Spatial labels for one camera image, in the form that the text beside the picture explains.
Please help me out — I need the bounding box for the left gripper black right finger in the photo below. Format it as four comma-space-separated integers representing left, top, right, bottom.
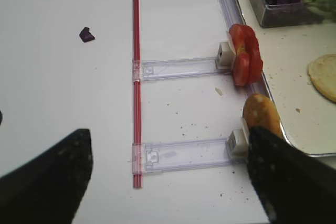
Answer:
247, 126, 335, 223

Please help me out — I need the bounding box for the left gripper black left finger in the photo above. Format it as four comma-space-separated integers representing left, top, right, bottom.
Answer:
1, 129, 93, 223

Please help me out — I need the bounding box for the tomato slices stack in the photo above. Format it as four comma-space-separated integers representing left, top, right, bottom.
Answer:
229, 24, 263, 87

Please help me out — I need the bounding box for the white pusher behind tomato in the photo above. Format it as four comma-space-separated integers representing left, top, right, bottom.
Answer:
216, 32, 236, 70

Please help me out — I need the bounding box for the white pusher behind bun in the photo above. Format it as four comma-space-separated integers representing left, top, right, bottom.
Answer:
226, 117, 249, 158

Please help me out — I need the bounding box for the bun half at left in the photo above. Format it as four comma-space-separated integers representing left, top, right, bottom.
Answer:
243, 93, 284, 139

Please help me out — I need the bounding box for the left lower clear pusher track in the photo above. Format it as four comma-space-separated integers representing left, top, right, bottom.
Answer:
132, 138, 246, 175

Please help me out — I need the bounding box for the clear pusher track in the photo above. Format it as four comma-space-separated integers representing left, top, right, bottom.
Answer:
132, 138, 246, 175
132, 57, 231, 82

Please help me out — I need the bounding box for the white metal tray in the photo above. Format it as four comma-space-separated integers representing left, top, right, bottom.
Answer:
236, 0, 335, 156

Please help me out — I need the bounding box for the bottom bun on tray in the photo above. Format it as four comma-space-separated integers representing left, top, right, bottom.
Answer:
308, 54, 335, 103

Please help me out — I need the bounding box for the purple cabbage scrap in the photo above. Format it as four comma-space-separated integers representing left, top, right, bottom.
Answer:
79, 27, 96, 42

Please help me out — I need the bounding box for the left upper clear pusher track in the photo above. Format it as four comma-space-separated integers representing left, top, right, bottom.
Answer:
132, 57, 231, 82

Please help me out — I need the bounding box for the left red rail strip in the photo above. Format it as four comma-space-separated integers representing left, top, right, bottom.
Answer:
133, 0, 143, 189

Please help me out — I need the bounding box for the left clear divider wall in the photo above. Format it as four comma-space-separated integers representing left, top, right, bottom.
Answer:
218, 0, 273, 101

